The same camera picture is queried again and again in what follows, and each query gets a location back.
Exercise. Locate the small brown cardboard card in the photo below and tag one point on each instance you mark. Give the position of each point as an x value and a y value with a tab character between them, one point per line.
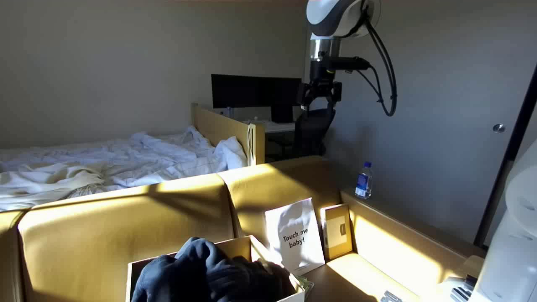
338	228

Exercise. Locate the bed with white sheets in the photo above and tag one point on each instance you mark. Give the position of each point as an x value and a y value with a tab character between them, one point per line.
111	161

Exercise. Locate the white paper sign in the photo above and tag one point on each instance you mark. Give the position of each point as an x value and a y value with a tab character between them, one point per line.
294	235

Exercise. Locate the clear water bottle blue label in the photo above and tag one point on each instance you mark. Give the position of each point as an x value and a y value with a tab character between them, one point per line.
363	181

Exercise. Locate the silver door knob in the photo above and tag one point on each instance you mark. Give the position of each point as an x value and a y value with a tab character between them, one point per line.
499	127

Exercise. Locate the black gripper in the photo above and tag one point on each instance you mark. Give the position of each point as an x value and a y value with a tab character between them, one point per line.
321	92

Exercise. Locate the dark blue jacket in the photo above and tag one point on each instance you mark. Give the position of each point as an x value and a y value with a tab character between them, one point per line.
207	273

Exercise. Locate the black office chair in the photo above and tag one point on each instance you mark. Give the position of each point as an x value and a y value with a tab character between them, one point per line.
311	134

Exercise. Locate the white desk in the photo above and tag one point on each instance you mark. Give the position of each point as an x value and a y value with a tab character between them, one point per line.
279	126

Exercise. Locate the tan sofa cushion strip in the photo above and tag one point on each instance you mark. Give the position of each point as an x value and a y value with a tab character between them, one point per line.
9	257

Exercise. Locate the narrow tan sofa cushion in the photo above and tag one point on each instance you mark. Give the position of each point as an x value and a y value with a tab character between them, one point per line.
279	181

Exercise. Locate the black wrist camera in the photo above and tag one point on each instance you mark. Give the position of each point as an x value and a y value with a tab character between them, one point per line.
353	62

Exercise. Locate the dark door frame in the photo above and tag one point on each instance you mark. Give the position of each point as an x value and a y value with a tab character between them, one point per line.
506	161

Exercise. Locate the open cardboard box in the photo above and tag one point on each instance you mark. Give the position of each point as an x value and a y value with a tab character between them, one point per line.
246	248
111	235

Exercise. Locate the black computer monitor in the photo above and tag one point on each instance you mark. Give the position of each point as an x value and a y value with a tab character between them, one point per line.
252	91

